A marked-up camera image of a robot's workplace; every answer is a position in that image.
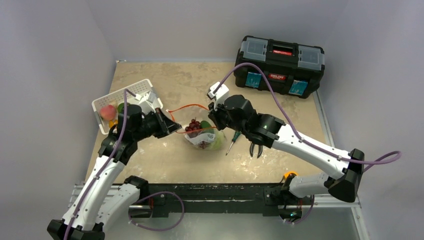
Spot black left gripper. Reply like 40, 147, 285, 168
132, 107, 181, 142

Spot clear zip bag orange zipper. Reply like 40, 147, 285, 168
166, 103, 227, 151

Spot red grape bunch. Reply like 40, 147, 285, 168
184, 118, 203, 138

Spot green cabbage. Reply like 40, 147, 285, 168
205, 130, 227, 151

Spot green cucumber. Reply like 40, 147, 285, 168
200, 120, 215, 134

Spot peach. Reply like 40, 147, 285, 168
98, 104, 117, 121

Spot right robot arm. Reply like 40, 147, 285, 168
208, 94, 365, 204

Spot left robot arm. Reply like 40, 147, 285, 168
47, 104, 182, 240

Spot black pliers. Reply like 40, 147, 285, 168
249, 142, 264, 159

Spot orange yellow fruit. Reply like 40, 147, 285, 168
108, 119, 118, 128

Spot white perforated basket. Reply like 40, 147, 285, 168
91, 78, 163, 135

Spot black toolbox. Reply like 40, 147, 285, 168
233, 35, 325, 99

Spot yellow tape measure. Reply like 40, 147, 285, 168
283, 171, 298, 181

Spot green handled screwdriver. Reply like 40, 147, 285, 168
225, 131, 241, 156

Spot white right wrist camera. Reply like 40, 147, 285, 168
206, 81, 230, 110

